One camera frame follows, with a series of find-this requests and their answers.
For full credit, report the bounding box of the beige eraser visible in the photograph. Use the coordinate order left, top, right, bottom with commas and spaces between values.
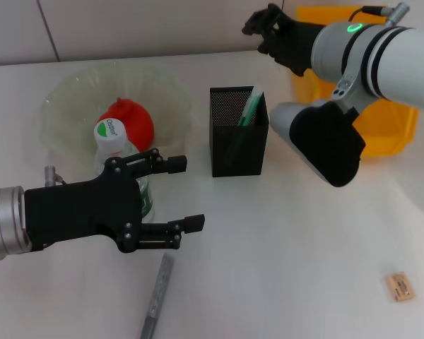
386, 271, 417, 303

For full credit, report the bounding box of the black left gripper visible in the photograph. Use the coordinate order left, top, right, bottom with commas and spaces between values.
23, 148, 188, 254

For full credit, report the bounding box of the black mesh pen holder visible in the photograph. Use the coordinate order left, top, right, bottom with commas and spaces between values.
208, 85, 271, 178

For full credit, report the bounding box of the green white pen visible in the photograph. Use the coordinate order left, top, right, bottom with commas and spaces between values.
225, 85, 264, 165

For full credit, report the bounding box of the yellow plastic bin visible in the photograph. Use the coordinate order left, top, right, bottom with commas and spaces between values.
291, 5, 420, 158

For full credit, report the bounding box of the red-orange toy orange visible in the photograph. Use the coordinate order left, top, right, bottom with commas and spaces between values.
98, 97, 155, 153

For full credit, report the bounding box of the right gripper thin black cable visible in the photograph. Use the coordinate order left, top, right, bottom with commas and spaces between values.
348, 4, 389, 23

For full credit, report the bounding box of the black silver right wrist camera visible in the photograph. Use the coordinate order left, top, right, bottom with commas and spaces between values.
270, 100, 367, 188

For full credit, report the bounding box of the clear green glass fruit plate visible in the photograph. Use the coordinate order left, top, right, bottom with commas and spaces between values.
38, 61, 194, 170

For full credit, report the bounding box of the grey marker pen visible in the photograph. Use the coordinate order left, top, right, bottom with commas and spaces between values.
138, 252, 174, 339

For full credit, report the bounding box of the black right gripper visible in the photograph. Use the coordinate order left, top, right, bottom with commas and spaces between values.
242, 3, 326, 77

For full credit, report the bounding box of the clear water bottle green label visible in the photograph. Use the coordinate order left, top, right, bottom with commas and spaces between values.
93, 119, 155, 223

